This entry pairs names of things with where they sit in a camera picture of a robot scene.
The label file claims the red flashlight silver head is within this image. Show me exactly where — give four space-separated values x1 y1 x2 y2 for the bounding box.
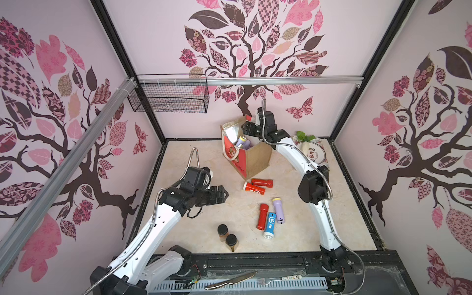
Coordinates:
243 182 266 195

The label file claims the purple flashlight yellow head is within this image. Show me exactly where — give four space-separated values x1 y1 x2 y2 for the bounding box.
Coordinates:
242 140 251 150

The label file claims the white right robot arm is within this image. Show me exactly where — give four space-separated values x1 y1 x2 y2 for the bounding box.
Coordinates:
242 107 353 273

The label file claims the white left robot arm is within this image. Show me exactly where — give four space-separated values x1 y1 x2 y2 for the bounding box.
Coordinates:
85 167 229 295

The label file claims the red and brown tote bag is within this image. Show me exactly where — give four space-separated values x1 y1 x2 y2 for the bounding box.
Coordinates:
220 117 272 180

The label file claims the black cap jar rear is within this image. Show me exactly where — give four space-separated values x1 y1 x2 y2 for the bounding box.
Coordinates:
217 224 229 242

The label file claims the black cap jar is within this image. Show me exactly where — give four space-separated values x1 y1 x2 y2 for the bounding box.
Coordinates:
217 224 229 242
226 234 238 252

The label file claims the floral plate with radish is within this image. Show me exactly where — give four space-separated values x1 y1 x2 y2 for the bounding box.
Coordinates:
292 131 328 165

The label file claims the red flashlight top right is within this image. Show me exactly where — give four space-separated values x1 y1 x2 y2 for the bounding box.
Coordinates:
251 178 274 188

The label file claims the black cap jar front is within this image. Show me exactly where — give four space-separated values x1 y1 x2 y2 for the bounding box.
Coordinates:
226 234 238 252

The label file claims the purple flashlight right inner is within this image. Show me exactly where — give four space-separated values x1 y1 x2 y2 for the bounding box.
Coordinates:
272 197 285 224

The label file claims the red flashlight upright row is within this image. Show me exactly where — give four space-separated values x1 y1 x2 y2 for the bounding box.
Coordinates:
256 204 269 231

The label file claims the blue flashlight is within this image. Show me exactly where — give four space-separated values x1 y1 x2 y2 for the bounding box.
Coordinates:
263 212 277 239

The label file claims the silver fork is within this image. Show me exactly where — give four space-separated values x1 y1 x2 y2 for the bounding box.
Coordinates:
258 275 302 286

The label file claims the aluminium rail back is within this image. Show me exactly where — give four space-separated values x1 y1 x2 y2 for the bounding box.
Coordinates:
138 75 364 86

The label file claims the aluminium rail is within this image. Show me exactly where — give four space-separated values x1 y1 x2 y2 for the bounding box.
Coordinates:
1 77 136 275
138 75 364 86

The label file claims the wooden handled knife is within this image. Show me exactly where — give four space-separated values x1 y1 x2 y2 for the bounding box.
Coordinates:
204 271 257 290

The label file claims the black wire basket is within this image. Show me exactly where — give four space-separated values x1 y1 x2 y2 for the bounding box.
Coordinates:
128 74 210 114

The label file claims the white cable duct strip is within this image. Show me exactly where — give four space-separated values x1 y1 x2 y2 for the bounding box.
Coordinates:
150 277 328 294

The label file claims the aluminium rail left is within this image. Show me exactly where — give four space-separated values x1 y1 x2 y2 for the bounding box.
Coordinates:
1 77 136 275

